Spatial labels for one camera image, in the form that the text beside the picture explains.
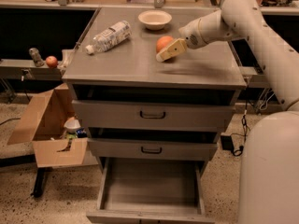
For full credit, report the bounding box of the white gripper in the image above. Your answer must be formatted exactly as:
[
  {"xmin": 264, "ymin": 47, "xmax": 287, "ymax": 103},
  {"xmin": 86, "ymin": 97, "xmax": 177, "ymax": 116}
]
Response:
[{"xmin": 156, "ymin": 10, "xmax": 233, "ymax": 63}]

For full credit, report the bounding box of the orange fruit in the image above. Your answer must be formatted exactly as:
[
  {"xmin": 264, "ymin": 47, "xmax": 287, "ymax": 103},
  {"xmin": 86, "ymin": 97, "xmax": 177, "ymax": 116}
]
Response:
[{"xmin": 156, "ymin": 35, "xmax": 173, "ymax": 53}]

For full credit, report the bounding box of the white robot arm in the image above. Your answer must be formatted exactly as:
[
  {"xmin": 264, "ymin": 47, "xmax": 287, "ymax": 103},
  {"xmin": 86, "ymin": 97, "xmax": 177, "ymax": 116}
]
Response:
[{"xmin": 156, "ymin": 0, "xmax": 299, "ymax": 224}]

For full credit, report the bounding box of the grey drawer cabinet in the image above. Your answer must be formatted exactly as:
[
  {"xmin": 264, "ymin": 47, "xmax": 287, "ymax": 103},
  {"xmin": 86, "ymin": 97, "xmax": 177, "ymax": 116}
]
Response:
[{"xmin": 61, "ymin": 7, "xmax": 248, "ymax": 177}]

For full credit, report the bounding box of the grey top drawer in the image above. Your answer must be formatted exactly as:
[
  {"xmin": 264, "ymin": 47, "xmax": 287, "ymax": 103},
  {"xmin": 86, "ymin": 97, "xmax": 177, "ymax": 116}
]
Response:
[{"xmin": 72, "ymin": 100, "xmax": 235, "ymax": 132}]

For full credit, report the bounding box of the grey drawer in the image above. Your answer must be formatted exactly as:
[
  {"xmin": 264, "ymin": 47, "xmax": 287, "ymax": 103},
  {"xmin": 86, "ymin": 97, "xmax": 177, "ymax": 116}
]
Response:
[
  {"xmin": 72, "ymin": 100, "xmax": 235, "ymax": 132},
  {"xmin": 87, "ymin": 158, "xmax": 215, "ymax": 224},
  {"xmin": 88, "ymin": 138, "xmax": 217, "ymax": 161}
]

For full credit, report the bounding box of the grey middle drawer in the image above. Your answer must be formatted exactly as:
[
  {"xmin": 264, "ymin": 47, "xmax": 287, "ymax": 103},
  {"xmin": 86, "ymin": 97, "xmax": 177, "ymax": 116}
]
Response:
[{"xmin": 88, "ymin": 138, "xmax": 217, "ymax": 161}]

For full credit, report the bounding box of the grey bottom drawer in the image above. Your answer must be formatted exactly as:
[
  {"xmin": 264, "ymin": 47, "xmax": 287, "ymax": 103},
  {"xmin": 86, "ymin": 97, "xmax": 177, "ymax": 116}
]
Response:
[{"xmin": 87, "ymin": 158, "xmax": 215, "ymax": 224}]

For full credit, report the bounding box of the white bowl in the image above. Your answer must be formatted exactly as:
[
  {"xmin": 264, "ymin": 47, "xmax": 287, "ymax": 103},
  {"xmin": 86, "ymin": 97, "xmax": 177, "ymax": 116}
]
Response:
[{"xmin": 138, "ymin": 10, "xmax": 172, "ymax": 31}]

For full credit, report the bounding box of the clear plastic water bottle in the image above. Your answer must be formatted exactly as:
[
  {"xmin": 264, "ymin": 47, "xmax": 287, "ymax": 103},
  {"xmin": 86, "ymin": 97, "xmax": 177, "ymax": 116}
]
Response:
[{"xmin": 85, "ymin": 21, "xmax": 132, "ymax": 55}]

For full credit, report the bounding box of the black power adapter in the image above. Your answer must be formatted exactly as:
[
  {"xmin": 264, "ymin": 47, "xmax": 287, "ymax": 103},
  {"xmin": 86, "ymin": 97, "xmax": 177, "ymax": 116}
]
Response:
[{"xmin": 221, "ymin": 135, "xmax": 235, "ymax": 151}]

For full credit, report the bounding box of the small red apple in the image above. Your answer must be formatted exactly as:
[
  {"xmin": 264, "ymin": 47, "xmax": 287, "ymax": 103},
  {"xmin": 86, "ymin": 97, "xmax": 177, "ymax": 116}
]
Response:
[{"xmin": 45, "ymin": 56, "xmax": 58, "ymax": 68}]

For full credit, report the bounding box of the white cup in box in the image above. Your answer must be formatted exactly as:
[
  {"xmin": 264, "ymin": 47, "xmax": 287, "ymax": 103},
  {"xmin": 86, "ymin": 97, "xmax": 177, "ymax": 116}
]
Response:
[{"xmin": 64, "ymin": 119, "xmax": 81, "ymax": 133}]

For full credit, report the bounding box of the small grey figurine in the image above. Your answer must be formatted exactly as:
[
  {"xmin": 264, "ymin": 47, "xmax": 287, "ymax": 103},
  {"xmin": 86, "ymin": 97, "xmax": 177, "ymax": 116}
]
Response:
[{"xmin": 29, "ymin": 48, "xmax": 44, "ymax": 67}]

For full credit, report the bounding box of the grey side shelf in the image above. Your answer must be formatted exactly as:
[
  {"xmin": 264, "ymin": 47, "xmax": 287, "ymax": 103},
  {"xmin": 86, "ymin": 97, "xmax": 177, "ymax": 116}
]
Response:
[{"xmin": 0, "ymin": 49, "xmax": 74, "ymax": 80}]

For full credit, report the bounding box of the brown cardboard box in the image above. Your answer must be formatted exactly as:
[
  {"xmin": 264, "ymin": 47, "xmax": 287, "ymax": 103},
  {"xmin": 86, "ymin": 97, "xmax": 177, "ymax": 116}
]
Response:
[{"xmin": 7, "ymin": 84, "xmax": 97, "ymax": 168}]

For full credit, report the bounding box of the black desk leg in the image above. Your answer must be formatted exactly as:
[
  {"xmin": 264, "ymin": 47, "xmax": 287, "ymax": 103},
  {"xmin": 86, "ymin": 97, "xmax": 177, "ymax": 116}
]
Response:
[{"xmin": 31, "ymin": 168, "xmax": 51, "ymax": 198}]

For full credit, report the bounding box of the black floor cable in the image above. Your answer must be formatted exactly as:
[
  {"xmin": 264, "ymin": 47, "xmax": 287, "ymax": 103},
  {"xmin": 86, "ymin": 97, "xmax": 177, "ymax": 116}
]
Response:
[{"xmin": 230, "ymin": 100, "xmax": 251, "ymax": 157}]

